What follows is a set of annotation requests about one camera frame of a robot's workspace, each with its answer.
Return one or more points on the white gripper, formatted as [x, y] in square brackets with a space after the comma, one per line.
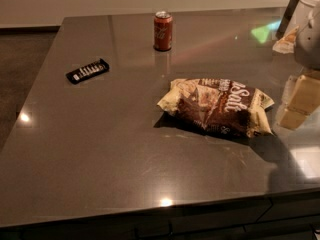
[309, 47]

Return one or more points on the brown chip bag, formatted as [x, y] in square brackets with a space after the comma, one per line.
[219, 106]

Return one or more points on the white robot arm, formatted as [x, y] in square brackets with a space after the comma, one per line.
[299, 17]

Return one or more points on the black rxbar chocolate bar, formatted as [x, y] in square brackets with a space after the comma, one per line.
[88, 71]

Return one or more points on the crumpled white wrapper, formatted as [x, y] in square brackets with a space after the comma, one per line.
[287, 43]

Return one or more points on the red soda can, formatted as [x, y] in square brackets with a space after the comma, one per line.
[163, 27]

